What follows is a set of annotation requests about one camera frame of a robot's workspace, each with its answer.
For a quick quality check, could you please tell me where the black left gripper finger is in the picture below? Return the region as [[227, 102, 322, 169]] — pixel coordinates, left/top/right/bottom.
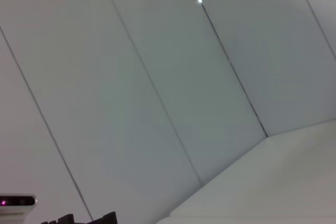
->
[[93, 210, 117, 224], [40, 212, 76, 224]]

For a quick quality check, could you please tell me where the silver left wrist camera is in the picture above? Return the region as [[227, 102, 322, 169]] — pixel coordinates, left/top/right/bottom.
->
[[0, 194, 38, 216]]

